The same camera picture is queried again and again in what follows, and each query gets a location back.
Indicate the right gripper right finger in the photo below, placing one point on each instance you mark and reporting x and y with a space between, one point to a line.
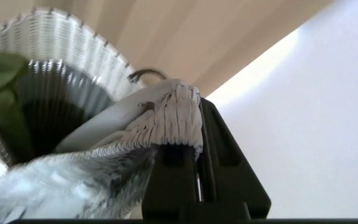
228 180

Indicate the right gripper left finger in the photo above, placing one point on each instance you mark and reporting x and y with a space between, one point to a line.
169 183

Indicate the pale grey shorts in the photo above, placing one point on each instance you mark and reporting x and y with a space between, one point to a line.
104 124

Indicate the white laundry basket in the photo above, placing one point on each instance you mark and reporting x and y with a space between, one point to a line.
61 40

